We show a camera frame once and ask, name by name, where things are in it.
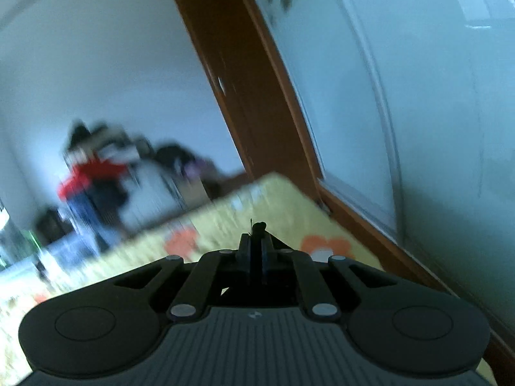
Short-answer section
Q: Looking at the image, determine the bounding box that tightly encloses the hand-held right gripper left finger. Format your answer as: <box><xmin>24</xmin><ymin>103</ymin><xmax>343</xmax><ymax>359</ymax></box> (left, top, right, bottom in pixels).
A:
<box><xmin>97</xmin><ymin>233</ymin><xmax>256</xmax><ymax>323</ymax></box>

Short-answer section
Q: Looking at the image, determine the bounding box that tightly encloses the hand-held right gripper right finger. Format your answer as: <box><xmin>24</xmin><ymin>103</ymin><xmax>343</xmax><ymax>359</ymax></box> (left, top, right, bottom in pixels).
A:
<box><xmin>254</xmin><ymin>222</ymin><xmax>419</xmax><ymax>323</ymax></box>

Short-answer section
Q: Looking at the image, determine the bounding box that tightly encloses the yellow carrot printed blanket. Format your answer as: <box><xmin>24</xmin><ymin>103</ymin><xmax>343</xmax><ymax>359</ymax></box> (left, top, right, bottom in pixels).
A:
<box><xmin>0</xmin><ymin>172</ymin><xmax>501</xmax><ymax>386</ymax></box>

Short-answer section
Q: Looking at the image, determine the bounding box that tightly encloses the black bag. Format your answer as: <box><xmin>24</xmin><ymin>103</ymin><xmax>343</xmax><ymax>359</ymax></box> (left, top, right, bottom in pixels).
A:
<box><xmin>154</xmin><ymin>144</ymin><xmax>194</xmax><ymax>174</ymax></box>

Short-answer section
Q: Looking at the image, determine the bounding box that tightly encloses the brown wooden baseboard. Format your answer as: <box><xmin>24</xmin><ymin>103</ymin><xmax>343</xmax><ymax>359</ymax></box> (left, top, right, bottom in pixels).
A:
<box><xmin>318</xmin><ymin>179</ymin><xmax>515</xmax><ymax>386</ymax></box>

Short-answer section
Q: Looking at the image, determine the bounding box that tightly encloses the pile of assorted clothes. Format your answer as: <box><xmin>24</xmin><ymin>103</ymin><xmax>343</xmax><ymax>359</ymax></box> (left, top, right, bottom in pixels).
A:
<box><xmin>34</xmin><ymin>118</ymin><xmax>218</xmax><ymax>252</ymax></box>

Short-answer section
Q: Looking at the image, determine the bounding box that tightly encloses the brown wooden door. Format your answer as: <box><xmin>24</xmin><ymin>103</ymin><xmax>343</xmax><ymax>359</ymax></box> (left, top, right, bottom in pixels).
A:
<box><xmin>174</xmin><ymin>0</ymin><xmax>328</xmax><ymax>210</ymax></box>

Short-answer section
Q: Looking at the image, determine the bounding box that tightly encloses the red puffer jacket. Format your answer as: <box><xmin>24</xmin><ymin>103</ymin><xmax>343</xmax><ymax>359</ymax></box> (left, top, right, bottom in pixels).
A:
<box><xmin>58</xmin><ymin>160</ymin><xmax>130</xmax><ymax>201</ymax></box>

